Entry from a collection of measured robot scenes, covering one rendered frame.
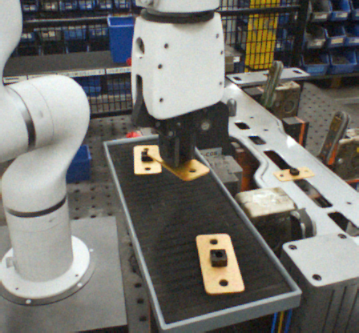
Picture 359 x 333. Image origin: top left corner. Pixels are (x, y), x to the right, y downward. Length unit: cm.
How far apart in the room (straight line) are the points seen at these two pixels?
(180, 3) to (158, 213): 25
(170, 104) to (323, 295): 29
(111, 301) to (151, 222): 42
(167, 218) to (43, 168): 36
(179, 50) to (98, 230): 70
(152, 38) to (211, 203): 23
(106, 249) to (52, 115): 39
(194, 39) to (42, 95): 37
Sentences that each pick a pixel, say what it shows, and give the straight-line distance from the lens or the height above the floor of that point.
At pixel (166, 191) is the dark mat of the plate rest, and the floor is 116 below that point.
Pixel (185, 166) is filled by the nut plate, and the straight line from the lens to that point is 49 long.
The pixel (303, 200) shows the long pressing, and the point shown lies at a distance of 84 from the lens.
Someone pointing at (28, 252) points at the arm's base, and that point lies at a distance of 88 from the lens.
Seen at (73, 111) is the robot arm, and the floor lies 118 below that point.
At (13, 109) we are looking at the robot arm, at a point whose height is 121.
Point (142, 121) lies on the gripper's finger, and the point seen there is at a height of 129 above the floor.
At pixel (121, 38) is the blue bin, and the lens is 153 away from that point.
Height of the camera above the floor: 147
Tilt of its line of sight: 30 degrees down
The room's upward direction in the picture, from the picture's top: straight up
